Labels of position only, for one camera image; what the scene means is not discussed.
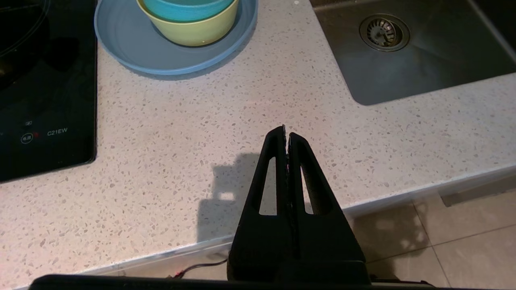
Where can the gray plate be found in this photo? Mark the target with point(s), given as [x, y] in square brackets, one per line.
[133, 44]

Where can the black induction cooktop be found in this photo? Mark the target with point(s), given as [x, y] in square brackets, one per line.
[48, 100]

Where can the yellow-green bowl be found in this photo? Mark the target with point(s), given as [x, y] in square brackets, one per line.
[193, 34]

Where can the metal sink drain strainer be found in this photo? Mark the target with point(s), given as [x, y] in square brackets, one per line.
[383, 33]

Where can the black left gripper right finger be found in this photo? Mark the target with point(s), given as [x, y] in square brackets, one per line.
[330, 249]

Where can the stainless steel sink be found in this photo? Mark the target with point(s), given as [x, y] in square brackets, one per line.
[435, 68]

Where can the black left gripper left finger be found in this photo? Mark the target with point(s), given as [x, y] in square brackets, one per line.
[262, 249]

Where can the teal bowl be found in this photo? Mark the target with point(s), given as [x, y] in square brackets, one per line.
[189, 10]

